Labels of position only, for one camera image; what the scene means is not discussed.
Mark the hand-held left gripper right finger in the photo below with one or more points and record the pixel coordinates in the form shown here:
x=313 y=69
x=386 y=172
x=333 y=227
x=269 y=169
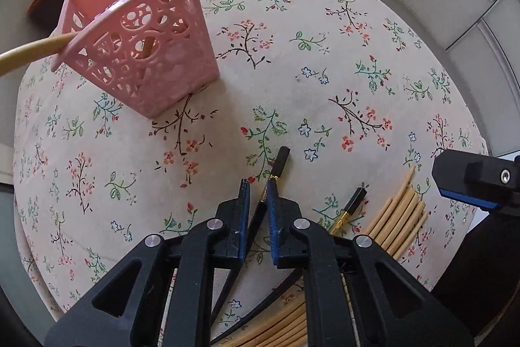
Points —
x=273 y=225

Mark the black chopstick with gold band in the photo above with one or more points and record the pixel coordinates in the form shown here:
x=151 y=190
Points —
x=280 y=162
x=354 y=202

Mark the pink perforated plastic basket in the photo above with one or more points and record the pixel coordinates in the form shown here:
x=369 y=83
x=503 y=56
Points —
x=162 y=62

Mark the pile of bamboo chopsticks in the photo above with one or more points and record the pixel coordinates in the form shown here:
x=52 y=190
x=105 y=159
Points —
x=400 y=217

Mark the floral tablecloth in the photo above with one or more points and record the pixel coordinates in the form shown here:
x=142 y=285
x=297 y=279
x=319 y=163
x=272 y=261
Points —
x=292 y=87

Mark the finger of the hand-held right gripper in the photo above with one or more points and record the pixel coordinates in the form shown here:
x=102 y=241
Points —
x=467 y=178

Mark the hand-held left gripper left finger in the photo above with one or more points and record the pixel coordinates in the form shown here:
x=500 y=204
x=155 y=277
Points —
x=244 y=217

